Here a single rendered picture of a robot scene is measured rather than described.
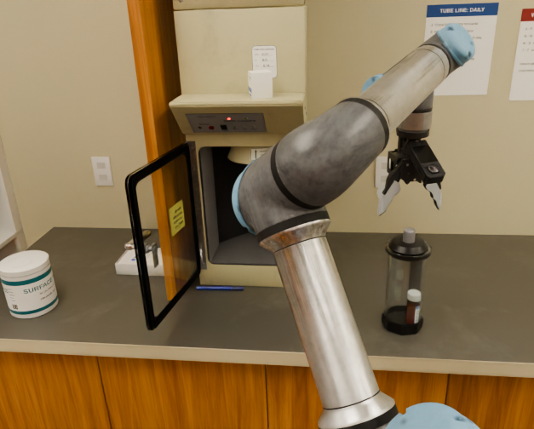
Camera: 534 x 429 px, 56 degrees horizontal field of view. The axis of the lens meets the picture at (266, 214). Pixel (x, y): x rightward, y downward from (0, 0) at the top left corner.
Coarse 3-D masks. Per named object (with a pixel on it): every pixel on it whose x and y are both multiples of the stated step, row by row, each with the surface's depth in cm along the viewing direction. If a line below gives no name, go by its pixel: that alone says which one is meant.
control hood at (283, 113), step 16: (192, 96) 126; (208, 96) 125; (224, 96) 124; (240, 96) 123; (288, 96) 121; (304, 96) 123; (176, 112) 122; (192, 112) 122; (208, 112) 121; (224, 112) 121; (240, 112) 120; (256, 112) 120; (272, 112) 120; (288, 112) 119; (304, 112) 124; (272, 128) 126; (288, 128) 126
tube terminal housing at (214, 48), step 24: (192, 24) 123; (216, 24) 122; (240, 24) 121; (264, 24) 121; (288, 24) 120; (192, 48) 125; (216, 48) 124; (240, 48) 124; (288, 48) 122; (192, 72) 127; (216, 72) 127; (240, 72) 126; (288, 72) 125; (216, 144) 134; (240, 144) 133; (264, 144) 132
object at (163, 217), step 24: (168, 168) 123; (144, 192) 113; (168, 192) 124; (144, 216) 114; (168, 216) 125; (144, 240) 115; (168, 240) 126; (192, 240) 141; (168, 264) 127; (192, 264) 142; (168, 288) 129; (144, 312) 119
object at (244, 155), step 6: (234, 150) 139; (240, 150) 138; (246, 150) 137; (252, 150) 136; (258, 150) 136; (264, 150) 136; (228, 156) 142; (234, 156) 139; (240, 156) 138; (246, 156) 137; (252, 156) 136; (258, 156) 136; (234, 162) 139; (240, 162) 137; (246, 162) 137
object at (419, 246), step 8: (408, 232) 119; (392, 240) 122; (400, 240) 121; (408, 240) 119; (416, 240) 121; (392, 248) 120; (400, 248) 118; (408, 248) 117; (416, 248) 117; (424, 248) 118
